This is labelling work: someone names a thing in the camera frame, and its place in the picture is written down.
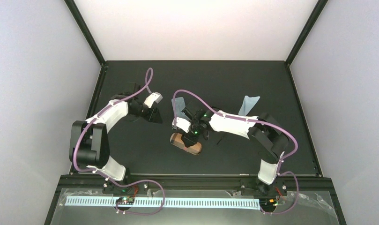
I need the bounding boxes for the brown plaid glasses case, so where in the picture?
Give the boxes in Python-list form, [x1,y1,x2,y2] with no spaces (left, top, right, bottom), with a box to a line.
[170,133,202,155]

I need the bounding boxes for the blue-grey glasses case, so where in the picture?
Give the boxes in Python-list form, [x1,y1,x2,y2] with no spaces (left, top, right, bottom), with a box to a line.
[171,97,189,120]

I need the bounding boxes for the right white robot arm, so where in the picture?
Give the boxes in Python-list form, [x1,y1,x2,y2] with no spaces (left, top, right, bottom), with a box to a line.
[172,108,289,196]

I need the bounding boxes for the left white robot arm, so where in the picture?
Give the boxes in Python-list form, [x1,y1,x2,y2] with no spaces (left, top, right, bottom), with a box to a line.
[69,83,163,181]

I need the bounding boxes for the left small circuit board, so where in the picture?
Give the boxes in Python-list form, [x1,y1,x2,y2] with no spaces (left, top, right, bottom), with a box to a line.
[115,197,135,206]

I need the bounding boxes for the small circuit board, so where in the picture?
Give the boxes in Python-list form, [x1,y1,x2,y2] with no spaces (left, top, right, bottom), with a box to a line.
[262,199,279,207]
[115,197,135,206]

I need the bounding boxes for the right small circuit board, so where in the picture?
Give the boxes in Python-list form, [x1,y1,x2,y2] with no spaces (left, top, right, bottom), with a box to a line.
[262,199,279,207]

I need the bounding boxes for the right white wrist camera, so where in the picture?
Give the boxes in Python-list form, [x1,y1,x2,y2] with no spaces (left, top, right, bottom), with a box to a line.
[172,117,191,133]

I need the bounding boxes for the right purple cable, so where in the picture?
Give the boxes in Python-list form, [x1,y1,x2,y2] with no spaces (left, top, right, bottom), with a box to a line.
[172,90,300,216]

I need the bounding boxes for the purple cable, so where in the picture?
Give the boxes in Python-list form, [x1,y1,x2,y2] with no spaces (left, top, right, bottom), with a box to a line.
[172,90,300,216]
[72,67,166,216]

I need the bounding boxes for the white slotted cable duct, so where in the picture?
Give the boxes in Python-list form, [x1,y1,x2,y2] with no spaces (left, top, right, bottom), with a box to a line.
[63,196,260,210]

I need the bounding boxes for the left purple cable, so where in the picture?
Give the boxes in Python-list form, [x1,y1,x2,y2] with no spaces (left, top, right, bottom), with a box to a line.
[72,67,166,216]

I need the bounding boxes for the black front frame rail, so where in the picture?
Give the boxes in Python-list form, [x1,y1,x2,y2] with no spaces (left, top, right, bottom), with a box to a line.
[45,173,346,225]

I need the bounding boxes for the left black frame post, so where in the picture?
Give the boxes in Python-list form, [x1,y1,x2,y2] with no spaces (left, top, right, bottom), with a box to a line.
[64,0,106,67]

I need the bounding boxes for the black frame post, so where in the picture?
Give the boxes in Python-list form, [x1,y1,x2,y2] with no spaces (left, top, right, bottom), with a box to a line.
[285,0,328,67]
[64,0,106,67]

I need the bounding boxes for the right black frame post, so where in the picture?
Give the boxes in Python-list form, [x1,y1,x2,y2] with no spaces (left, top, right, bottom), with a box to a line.
[285,0,328,67]

